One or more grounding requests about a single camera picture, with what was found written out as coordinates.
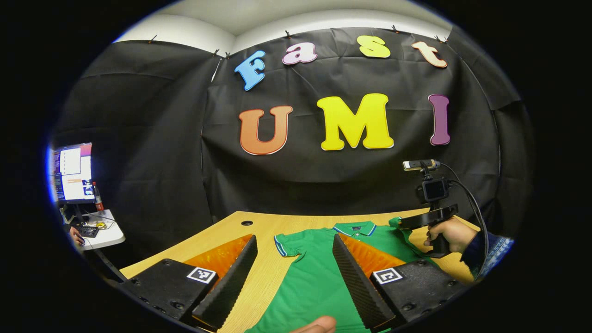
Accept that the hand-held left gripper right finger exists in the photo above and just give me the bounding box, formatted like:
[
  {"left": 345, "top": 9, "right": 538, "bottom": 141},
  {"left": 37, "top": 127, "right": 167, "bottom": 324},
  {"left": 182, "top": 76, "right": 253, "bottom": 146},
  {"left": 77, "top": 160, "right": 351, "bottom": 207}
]
[{"left": 332, "top": 233, "right": 469, "bottom": 330}]

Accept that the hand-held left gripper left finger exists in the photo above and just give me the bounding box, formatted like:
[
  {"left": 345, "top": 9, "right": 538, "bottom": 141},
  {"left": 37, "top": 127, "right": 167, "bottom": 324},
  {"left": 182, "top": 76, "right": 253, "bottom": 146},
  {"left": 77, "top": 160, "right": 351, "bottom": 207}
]
[{"left": 118, "top": 234, "right": 259, "bottom": 331}]

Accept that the green T-shirt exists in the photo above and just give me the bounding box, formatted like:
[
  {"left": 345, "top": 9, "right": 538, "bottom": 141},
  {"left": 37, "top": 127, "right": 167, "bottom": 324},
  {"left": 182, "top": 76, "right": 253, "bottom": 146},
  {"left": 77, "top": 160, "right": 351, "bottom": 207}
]
[{"left": 245, "top": 216, "right": 440, "bottom": 333}]

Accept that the black backdrop cloth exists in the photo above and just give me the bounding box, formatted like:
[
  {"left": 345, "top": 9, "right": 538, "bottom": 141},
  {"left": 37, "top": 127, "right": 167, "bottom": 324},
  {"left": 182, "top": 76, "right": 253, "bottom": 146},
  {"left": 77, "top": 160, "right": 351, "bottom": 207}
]
[{"left": 51, "top": 25, "right": 537, "bottom": 269}]

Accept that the small white side table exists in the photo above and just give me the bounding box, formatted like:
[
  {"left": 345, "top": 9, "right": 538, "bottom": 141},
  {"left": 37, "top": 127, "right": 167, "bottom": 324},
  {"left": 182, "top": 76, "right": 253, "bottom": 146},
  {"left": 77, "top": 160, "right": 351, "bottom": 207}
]
[{"left": 69, "top": 209, "right": 126, "bottom": 251}]

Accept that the red bottle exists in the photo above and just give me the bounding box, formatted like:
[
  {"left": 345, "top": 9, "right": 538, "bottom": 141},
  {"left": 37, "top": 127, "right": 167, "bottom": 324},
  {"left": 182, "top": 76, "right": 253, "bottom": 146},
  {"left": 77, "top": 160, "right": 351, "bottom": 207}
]
[{"left": 92, "top": 181, "right": 105, "bottom": 212}]

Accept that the computer monitor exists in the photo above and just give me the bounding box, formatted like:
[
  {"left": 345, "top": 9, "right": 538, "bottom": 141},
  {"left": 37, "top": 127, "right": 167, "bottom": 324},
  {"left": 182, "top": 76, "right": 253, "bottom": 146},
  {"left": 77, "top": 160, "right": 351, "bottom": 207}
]
[{"left": 50, "top": 142, "right": 96, "bottom": 223}]

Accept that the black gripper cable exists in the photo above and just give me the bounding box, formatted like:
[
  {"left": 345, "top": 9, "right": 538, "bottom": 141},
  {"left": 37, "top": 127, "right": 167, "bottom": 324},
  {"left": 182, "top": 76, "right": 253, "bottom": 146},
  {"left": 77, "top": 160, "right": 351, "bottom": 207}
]
[{"left": 439, "top": 162, "right": 490, "bottom": 280}]

